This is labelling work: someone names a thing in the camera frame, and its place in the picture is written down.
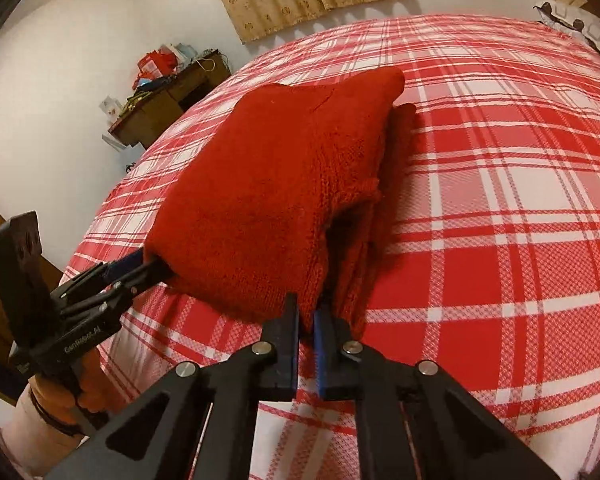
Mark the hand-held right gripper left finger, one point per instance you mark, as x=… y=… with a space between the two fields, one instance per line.
x=286 y=355

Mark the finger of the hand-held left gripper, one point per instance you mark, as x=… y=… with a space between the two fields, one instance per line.
x=147 y=275
x=126 y=263

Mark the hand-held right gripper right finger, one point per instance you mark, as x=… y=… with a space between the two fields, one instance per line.
x=323 y=355

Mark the red knitted sweater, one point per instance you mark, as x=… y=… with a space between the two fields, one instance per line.
x=270 y=185

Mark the person's left forearm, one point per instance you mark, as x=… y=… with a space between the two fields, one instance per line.
x=35 y=435

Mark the person's left hand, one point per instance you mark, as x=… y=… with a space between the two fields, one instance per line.
x=92 y=390

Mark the clutter pile on desk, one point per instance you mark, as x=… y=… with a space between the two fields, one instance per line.
x=147 y=92

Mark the brown wooden desk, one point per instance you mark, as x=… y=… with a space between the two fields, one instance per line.
x=180 y=95

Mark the red gift bag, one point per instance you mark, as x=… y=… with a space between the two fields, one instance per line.
x=155 y=66

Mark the light blue bag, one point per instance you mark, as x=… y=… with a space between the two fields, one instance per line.
x=185 y=53

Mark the red plaid bed sheet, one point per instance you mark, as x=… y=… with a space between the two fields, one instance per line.
x=505 y=210

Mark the white wall socket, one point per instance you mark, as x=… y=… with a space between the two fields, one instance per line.
x=109 y=107

